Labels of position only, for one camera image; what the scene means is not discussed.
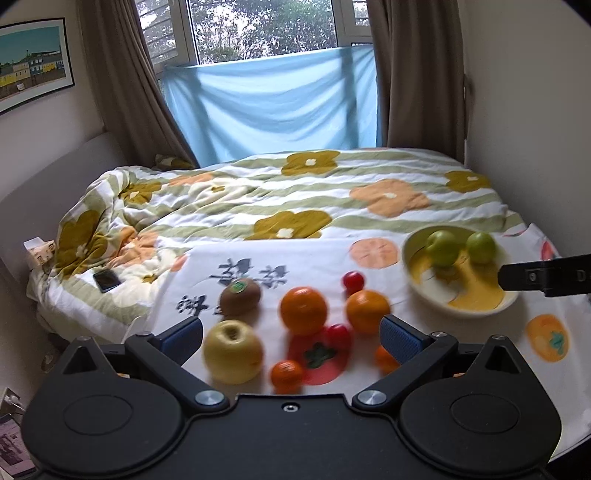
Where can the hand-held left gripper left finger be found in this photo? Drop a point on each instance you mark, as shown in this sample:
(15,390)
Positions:
(183,338)

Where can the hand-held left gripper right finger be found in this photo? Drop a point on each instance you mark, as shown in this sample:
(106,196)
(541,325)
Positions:
(400,339)

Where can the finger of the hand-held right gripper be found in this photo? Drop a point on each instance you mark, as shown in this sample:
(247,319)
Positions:
(531,276)

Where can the orange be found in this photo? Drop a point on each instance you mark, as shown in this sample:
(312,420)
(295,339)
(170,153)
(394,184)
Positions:
(367,310)
(304,310)

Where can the yellow apple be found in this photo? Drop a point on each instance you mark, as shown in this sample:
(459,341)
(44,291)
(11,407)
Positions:
(233,353)

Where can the cream ceramic bowl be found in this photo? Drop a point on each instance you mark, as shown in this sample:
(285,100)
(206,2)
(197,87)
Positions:
(466,295)

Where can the brown kiwi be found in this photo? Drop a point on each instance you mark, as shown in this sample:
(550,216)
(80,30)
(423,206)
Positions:
(240,297)

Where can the small tangerine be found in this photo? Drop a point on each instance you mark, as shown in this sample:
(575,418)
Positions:
(286,376)
(384,361)

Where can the green apple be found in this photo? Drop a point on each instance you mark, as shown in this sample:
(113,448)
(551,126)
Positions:
(481,248)
(443,249)

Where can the red cherry tomato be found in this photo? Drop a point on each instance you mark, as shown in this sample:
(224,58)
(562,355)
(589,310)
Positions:
(353,282)
(338,337)

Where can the black smartphone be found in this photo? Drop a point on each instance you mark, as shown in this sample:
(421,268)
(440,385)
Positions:
(107,280)

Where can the white persimmon print cloth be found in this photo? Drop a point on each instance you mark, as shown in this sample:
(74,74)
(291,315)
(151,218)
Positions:
(314,263)

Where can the tissue box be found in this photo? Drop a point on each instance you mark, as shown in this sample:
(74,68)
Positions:
(40,254)

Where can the floral pillow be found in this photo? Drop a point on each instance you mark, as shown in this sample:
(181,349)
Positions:
(173,161)

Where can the floral striped blanket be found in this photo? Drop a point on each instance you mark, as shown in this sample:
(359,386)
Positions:
(286,194)

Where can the magazine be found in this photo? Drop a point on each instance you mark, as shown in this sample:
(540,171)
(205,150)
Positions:
(14,447)

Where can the brown curtain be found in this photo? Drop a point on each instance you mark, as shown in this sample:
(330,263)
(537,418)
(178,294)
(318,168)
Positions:
(124,78)
(415,74)

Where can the blue window cloth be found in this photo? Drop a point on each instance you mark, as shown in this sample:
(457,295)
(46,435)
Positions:
(272,106)

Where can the window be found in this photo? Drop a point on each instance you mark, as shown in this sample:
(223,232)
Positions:
(258,27)

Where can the white wall socket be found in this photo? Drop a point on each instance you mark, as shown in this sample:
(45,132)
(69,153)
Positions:
(11,400)

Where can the framed wall picture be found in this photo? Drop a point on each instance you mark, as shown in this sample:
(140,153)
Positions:
(32,64)

